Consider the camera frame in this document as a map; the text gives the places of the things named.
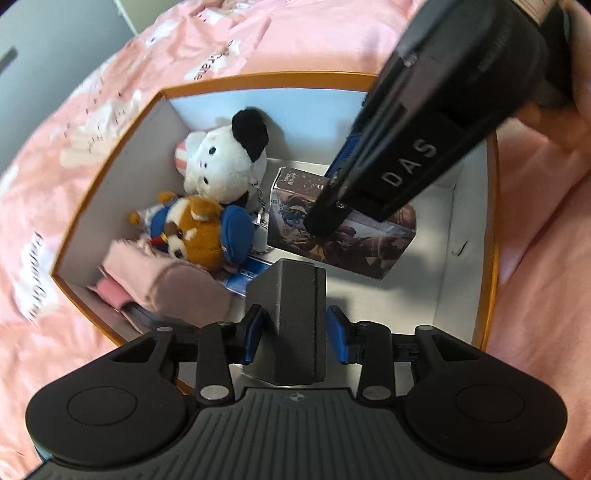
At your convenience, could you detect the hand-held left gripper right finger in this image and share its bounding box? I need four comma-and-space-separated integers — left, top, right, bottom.
325, 305, 486, 403

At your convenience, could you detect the black rectangular block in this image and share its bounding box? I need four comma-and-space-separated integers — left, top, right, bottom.
240, 259, 328, 386

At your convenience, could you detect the pink cloud printed blanket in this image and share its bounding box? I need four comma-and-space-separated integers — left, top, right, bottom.
0, 0, 591, 480

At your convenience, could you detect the white dog plush toy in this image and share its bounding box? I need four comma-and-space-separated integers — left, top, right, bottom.
174, 107, 270, 214

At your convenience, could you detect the red panda plush toy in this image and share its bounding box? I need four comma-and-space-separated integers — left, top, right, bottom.
128, 191, 256, 274

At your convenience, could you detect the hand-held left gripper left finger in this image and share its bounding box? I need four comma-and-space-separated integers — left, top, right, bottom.
111, 305, 271, 403

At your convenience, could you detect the dark printed picture box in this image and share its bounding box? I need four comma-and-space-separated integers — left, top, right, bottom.
267, 166, 417, 281

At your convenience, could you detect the blue keychain tag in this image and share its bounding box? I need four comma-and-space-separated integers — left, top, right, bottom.
221, 257, 274, 298

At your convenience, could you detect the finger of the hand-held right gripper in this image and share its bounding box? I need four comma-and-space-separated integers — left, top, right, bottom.
302, 172, 357, 239
323, 133, 366, 182

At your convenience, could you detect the person's right hand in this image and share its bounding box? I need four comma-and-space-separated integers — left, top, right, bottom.
510, 0, 591, 163

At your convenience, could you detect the orange cardboard box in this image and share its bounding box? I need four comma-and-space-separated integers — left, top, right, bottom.
50, 71, 502, 398

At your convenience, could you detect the pink zip pouch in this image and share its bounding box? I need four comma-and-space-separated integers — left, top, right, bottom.
88, 239, 236, 329

